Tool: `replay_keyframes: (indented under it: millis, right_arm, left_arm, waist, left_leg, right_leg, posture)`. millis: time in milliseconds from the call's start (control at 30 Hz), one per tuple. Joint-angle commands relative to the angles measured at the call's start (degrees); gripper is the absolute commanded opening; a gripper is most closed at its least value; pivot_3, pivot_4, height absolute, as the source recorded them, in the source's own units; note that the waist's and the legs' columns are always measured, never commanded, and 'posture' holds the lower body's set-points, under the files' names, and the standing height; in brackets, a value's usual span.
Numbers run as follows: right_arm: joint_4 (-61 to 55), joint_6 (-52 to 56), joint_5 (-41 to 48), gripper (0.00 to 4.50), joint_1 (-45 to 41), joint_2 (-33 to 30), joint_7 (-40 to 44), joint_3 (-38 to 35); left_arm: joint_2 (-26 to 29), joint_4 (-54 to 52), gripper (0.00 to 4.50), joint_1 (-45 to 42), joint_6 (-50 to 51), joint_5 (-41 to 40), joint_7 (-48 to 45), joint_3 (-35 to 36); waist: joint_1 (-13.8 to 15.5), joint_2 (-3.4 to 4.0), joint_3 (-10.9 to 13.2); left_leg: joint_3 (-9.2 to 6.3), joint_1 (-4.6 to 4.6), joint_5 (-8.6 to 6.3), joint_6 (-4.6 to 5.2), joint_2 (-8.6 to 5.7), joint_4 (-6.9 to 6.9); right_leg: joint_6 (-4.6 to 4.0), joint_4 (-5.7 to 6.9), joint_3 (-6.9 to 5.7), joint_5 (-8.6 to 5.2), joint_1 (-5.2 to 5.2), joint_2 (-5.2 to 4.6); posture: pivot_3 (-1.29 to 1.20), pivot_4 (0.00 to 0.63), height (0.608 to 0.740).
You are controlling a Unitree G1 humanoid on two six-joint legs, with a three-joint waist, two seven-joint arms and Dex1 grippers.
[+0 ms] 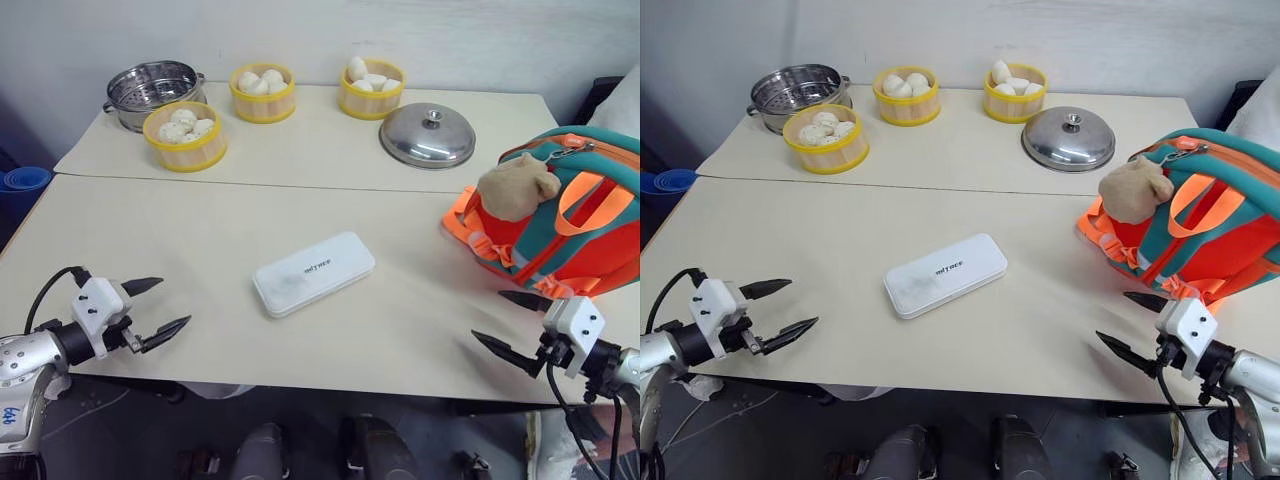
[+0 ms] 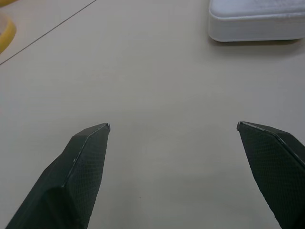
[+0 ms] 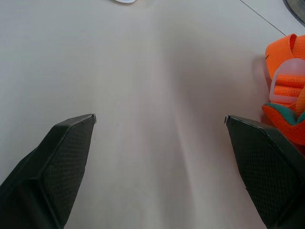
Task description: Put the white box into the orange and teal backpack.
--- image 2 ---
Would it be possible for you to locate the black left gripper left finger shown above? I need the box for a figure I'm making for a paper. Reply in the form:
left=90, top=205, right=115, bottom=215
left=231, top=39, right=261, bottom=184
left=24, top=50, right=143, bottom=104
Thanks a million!
left=5, top=123, right=111, bottom=229

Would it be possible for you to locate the white plastic container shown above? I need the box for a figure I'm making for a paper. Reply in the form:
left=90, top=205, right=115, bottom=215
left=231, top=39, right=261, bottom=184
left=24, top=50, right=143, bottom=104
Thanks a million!
left=207, top=0, right=305, bottom=43

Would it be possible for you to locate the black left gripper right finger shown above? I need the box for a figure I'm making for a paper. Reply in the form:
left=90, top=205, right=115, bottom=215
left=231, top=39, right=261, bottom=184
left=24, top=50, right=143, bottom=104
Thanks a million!
left=236, top=121, right=305, bottom=229

